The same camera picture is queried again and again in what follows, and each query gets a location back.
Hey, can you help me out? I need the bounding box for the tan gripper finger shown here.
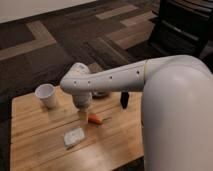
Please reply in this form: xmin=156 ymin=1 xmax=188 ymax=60
xmin=79 ymin=112 xmax=88 ymax=122

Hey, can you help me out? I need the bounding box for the white paper cup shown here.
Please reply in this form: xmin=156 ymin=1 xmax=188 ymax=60
xmin=35 ymin=84 xmax=57 ymax=109

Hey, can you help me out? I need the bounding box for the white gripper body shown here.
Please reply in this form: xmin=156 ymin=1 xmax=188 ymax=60
xmin=72 ymin=93 xmax=92 ymax=112

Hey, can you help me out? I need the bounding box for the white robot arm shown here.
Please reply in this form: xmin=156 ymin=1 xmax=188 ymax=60
xmin=60 ymin=55 xmax=213 ymax=171

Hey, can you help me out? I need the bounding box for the black rectangular block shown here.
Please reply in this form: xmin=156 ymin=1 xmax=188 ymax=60
xmin=120 ymin=92 xmax=129 ymax=109

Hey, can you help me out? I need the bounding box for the black furniture cabinet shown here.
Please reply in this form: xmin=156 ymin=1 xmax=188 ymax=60
xmin=148 ymin=0 xmax=213 ymax=57

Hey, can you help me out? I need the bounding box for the blue white bowl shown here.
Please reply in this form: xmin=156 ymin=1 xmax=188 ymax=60
xmin=92 ymin=92 xmax=110 ymax=99

